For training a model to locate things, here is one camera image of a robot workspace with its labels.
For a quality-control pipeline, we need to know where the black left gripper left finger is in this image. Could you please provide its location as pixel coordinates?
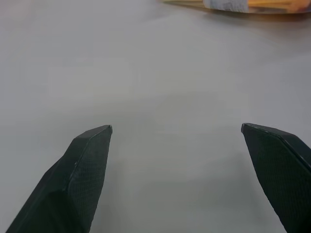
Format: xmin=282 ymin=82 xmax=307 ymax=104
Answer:
xmin=5 ymin=125 xmax=113 ymax=233

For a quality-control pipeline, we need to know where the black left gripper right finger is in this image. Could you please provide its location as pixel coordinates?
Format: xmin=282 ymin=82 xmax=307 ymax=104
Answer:
xmin=241 ymin=122 xmax=311 ymax=233

